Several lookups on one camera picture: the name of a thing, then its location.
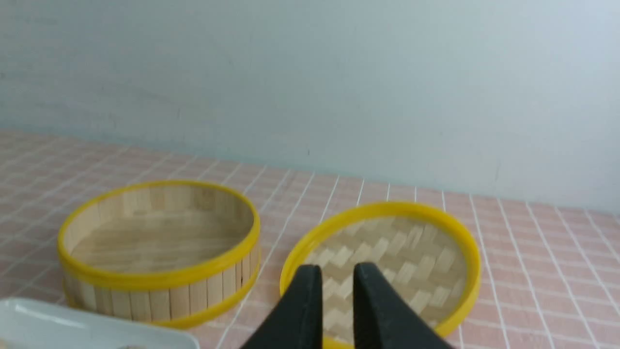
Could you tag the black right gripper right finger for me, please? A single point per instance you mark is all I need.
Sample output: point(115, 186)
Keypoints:
point(382, 320)

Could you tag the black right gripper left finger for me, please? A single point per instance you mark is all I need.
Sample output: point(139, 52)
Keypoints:
point(296, 321)

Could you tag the white square plate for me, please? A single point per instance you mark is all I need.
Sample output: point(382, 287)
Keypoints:
point(31, 324)

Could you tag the yellow-rimmed woven steamer lid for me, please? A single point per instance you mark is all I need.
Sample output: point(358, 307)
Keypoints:
point(429, 257)

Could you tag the pink checkered tablecloth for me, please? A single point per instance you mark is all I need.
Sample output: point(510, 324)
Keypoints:
point(550, 275)

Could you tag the yellow-rimmed bamboo steamer basket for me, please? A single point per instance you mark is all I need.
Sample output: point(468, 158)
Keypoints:
point(172, 253)

